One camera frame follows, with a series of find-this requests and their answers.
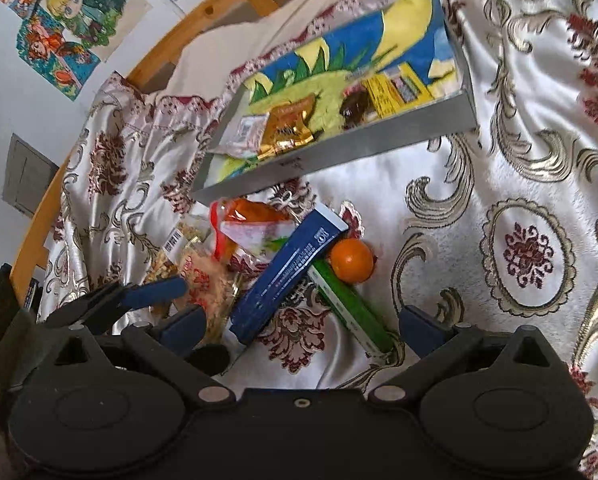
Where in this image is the cream bed sheet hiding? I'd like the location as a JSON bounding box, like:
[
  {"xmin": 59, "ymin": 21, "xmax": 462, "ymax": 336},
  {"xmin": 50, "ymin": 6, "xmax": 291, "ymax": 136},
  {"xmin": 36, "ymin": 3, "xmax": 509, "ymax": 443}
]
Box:
[{"xmin": 171, "ymin": 0, "xmax": 380, "ymax": 97}]

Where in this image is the orange-red snack bag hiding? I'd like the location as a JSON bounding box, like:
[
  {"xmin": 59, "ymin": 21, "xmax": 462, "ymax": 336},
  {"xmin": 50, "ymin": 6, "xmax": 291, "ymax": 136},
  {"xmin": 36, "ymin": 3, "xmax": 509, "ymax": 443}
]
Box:
[{"xmin": 209, "ymin": 197, "xmax": 301, "ymax": 262}]

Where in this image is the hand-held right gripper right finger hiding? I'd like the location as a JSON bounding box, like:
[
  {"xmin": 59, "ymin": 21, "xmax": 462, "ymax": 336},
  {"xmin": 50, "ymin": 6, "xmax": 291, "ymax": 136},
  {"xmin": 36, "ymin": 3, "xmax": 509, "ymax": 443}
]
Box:
[{"xmin": 369, "ymin": 304, "xmax": 557, "ymax": 406}]

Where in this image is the blue toothpaste box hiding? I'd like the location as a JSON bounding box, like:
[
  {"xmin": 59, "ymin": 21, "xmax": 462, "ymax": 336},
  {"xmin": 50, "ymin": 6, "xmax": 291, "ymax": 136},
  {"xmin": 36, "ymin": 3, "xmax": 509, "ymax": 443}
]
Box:
[{"xmin": 226, "ymin": 204, "xmax": 351, "ymax": 347}]

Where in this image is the blond cartoon child wall poster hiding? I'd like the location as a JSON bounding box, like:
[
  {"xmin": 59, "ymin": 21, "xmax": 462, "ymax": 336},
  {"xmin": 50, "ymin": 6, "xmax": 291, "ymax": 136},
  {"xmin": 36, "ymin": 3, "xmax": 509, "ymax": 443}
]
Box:
[{"xmin": 44, "ymin": 0, "xmax": 153, "ymax": 64}]

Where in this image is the red-haired girl wall poster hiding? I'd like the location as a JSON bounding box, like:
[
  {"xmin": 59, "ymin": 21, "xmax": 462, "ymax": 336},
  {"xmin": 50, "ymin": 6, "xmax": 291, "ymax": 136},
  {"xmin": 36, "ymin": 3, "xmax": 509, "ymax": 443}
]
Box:
[{"xmin": 0, "ymin": 0, "xmax": 103, "ymax": 104}]

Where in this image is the long green snack packet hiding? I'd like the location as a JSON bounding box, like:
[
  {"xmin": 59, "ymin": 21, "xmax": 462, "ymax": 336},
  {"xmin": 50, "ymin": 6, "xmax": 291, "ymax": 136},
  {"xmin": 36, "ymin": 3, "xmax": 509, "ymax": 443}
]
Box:
[{"xmin": 306, "ymin": 255, "xmax": 398, "ymax": 357}]

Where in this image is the orange tangerine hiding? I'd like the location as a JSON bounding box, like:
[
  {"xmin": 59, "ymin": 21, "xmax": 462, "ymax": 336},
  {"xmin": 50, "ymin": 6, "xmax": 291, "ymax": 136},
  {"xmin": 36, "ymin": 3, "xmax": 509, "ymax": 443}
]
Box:
[{"xmin": 329, "ymin": 237, "xmax": 378, "ymax": 284}]

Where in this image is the white green-labelled snack packet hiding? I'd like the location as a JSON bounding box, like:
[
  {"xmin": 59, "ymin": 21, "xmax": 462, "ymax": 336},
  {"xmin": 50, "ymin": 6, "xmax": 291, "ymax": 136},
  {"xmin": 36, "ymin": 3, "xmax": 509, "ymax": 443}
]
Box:
[{"xmin": 218, "ymin": 112, "xmax": 271, "ymax": 157}]

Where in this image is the grey box with painted lining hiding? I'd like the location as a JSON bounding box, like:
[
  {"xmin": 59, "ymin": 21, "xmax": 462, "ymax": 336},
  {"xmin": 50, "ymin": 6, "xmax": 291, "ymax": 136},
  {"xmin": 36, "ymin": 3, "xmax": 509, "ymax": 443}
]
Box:
[{"xmin": 191, "ymin": 0, "xmax": 480, "ymax": 206}]

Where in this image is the gold foil snack packet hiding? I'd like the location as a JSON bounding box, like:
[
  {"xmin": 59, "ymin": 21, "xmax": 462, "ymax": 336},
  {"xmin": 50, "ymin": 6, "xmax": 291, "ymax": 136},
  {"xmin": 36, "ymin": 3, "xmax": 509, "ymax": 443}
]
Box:
[{"xmin": 258, "ymin": 94, "xmax": 323, "ymax": 162}]

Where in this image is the grey wall panel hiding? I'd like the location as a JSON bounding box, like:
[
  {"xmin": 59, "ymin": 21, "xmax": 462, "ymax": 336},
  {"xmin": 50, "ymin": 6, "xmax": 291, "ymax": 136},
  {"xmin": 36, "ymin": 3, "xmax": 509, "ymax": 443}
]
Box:
[{"xmin": 2, "ymin": 132, "xmax": 60, "ymax": 219}]

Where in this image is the dark dried fruit packet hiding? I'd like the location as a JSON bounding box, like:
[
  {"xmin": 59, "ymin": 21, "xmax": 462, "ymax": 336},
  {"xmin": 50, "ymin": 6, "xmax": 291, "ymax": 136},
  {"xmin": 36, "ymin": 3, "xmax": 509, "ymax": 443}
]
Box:
[{"xmin": 339, "ymin": 87, "xmax": 381, "ymax": 127}]

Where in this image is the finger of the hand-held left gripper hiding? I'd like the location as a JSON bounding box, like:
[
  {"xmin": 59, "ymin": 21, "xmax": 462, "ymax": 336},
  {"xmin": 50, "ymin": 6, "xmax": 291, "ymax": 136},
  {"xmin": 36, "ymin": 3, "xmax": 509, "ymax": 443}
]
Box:
[{"xmin": 44, "ymin": 277, "xmax": 190, "ymax": 332}]

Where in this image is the yellow snack packet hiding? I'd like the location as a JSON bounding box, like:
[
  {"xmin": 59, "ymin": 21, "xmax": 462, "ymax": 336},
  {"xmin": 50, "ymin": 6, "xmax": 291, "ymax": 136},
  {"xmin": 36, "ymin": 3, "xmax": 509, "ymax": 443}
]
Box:
[{"xmin": 361, "ymin": 62, "xmax": 433, "ymax": 114}]

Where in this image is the floral satin blanket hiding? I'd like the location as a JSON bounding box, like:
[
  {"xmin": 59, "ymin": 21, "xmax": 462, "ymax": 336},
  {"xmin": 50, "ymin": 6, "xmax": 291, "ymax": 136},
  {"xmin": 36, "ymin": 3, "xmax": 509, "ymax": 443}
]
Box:
[{"xmin": 39, "ymin": 0, "xmax": 598, "ymax": 480}]

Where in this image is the wooden bed frame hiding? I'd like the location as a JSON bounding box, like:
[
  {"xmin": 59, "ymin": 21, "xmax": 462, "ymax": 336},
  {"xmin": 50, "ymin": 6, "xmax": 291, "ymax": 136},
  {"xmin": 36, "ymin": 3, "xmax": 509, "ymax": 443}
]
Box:
[{"xmin": 9, "ymin": 0, "xmax": 362, "ymax": 311}]

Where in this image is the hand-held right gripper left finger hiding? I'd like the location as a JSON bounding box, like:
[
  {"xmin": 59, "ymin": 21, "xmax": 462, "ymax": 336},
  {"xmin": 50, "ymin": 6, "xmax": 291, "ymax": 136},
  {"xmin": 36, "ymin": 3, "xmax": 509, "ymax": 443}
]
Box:
[{"xmin": 54, "ymin": 306, "xmax": 235, "ymax": 407}]

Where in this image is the clear orange cracker packet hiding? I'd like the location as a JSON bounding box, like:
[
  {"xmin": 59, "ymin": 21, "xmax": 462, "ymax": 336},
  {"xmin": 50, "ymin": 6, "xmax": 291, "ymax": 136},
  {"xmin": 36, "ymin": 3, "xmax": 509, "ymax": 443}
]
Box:
[{"xmin": 144, "ymin": 212, "xmax": 241, "ymax": 346}]

